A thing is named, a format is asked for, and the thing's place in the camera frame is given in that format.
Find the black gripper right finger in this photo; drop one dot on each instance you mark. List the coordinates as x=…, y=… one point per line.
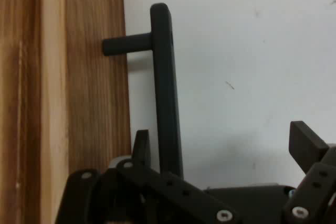
x=315, y=182

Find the dark wooden cabinet box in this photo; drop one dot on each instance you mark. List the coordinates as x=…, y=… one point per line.
x=18, y=77

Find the light wooden drawer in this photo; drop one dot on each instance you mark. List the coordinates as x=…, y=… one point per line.
x=86, y=90

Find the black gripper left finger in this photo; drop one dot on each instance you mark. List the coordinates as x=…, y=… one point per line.
x=157, y=190

